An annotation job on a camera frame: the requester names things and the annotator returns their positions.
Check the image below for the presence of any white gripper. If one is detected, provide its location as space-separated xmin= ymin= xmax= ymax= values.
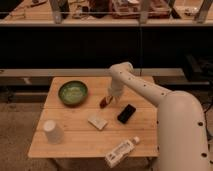
xmin=105 ymin=78 xmax=124 ymax=103

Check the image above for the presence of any red pepper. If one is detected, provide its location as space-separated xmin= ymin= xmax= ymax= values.
xmin=100 ymin=96 xmax=113 ymax=109

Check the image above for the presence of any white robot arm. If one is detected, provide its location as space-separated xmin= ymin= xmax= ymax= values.
xmin=108 ymin=62 xmax=211 ymax=171

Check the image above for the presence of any white sponge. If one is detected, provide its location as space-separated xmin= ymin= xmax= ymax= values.
xmin=88 ymin=115 xmax=108 ymax=130

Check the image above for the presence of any black smartphone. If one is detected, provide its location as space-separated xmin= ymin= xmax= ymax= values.
xmin=117 ymin=104 xmax=136 ymax=124

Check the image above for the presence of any green bowl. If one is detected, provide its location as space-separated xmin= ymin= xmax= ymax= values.
xmin=58 ymin=80 xmax=88 ymax=106

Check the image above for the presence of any wooden table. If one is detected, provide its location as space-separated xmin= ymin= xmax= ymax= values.
xmin=28 ymin=77 xmax=157 ymax=158

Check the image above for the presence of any white tube with cap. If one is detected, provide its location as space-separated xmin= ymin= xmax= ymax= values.
xmin=105 ymin=136 xmax=140 ymax=168

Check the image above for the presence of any white upside-down cup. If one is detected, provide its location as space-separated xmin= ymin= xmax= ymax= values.
xmin=43 ymin=120 xmax=64 ymax=144

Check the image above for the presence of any background workbench shelf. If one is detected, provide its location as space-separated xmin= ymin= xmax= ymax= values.
xmin=0 ymin=0 xmax=213 ymax=27

